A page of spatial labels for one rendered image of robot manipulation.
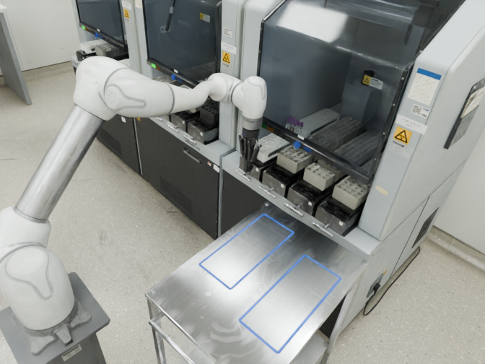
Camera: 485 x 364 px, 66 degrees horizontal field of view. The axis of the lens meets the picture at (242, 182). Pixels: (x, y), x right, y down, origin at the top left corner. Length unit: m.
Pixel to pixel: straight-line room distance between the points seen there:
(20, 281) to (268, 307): 0.68
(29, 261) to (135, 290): 1.14
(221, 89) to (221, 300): 0.82
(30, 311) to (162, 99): 0.69
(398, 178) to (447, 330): 1.21
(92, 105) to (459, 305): 2.18
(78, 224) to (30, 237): 1.40
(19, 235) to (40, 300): 0.22
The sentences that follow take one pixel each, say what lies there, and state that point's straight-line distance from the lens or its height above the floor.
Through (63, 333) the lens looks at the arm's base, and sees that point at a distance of 1.29.
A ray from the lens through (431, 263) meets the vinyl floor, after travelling 2.70.
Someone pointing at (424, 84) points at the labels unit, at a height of 1.37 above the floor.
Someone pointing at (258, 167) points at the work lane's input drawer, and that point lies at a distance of 1.69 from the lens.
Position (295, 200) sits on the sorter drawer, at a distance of 1.60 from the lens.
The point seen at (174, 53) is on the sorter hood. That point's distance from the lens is 2.07.
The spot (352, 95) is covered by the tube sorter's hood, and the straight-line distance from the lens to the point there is 1.36.
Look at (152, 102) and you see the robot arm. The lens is 1.11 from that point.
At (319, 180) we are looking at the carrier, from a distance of 1.58.
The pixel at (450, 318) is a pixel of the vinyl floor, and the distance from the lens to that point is 2.47.
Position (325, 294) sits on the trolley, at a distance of 1.23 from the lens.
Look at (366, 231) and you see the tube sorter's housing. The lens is 1.58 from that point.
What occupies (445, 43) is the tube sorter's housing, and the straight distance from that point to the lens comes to 1.29.
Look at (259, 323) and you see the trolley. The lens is 1.14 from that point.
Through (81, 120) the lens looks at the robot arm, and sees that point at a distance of 1.23.
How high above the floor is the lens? 1.79
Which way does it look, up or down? 38 degrees down
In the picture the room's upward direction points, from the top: 4 degrees clockwise
